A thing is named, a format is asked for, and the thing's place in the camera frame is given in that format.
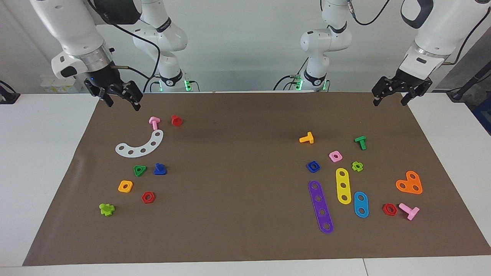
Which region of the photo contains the blue crate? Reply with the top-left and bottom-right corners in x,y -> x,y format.
474,96 -> 491,135

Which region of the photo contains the yellow three-hole plastic strip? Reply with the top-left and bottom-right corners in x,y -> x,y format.
335,168 -> 352,205

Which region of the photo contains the orange heart-shaped plastic plate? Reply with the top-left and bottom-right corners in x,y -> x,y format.
395,171 -> 423,195

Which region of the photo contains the brown table mat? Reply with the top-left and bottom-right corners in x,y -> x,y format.
22,91 -> 491,266

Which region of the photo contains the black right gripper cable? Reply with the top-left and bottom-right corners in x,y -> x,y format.
87,0 -> 161,93

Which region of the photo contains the blue two-hole plastic strip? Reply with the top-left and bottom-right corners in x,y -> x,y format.
353,191 -> 369,219

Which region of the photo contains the black stand pole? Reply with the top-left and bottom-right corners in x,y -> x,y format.
447,61 -> 491,102

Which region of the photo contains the purple four-hole plastic strip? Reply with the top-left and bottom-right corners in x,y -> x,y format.
308,180 -> 334,234

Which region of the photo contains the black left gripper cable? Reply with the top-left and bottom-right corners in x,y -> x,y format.
346,0 -> 491,66

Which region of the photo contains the white curved five-hole plate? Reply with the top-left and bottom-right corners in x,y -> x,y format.
115,130 -> 164,158

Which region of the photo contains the black clamp mount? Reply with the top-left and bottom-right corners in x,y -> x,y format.
0,80 -> 20,105

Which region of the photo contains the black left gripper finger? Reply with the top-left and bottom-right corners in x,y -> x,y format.
371,76 -> 396,107
400,82 -> 432,107

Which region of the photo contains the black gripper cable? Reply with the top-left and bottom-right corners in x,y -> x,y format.
87,0 -> 161,93
346,0 -> 491,66

